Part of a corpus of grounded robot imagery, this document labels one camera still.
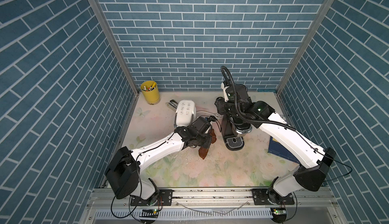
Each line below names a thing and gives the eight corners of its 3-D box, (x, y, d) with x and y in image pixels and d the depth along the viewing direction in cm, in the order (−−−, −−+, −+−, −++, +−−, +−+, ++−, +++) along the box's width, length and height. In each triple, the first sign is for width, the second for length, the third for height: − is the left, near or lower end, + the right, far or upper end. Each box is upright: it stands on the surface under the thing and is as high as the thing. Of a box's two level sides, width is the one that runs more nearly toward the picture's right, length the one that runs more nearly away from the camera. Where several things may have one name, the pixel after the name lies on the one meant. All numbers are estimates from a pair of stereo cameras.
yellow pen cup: (144, 106, 115) (137, 91, 103) (147, 94, 122) (142, 80, 111) (159, 106, 115) (154, 92, 103) (162, 95, 123) (158, 80, 111)
